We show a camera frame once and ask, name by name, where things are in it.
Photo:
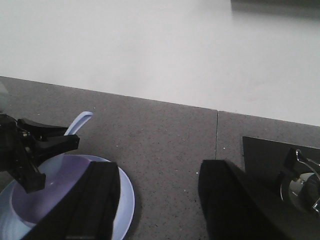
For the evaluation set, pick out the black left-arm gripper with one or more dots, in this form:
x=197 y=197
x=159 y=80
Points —
x=16 y=156

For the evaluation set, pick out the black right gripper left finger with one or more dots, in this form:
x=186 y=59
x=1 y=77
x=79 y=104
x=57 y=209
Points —
x=88 y=210

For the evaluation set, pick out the black glass gas hob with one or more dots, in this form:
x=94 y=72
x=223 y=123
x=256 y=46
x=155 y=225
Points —
x=264 y=161

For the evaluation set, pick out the light blue plastic spoon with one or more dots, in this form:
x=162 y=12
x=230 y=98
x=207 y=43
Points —
x=78 y=122

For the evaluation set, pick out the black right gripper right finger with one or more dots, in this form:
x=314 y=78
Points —
x=236 y=210

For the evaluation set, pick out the purple plastic bowl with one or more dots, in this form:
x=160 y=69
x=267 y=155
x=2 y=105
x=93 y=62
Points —
x=62 y=173

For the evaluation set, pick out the light blue plate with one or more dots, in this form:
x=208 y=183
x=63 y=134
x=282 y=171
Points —
x=12 y=228

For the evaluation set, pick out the chrome burner pan support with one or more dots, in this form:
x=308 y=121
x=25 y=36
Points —
x=300 y=182

